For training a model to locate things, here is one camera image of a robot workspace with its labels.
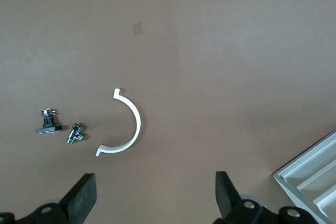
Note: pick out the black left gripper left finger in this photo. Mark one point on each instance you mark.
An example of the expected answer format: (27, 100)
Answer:
(78, 197)

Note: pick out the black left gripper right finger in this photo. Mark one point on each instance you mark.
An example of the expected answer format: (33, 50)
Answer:
(225, 197)

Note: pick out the small metal valve fitting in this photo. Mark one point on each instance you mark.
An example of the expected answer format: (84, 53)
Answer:
(76, 132)

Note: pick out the white semicircular plastic clamp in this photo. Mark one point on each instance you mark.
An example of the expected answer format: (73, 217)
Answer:
(137, 121)

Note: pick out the translucent tape patch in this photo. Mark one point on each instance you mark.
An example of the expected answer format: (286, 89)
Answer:
(137, 28)

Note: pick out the black switch component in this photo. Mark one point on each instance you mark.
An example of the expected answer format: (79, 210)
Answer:
(48, 129)

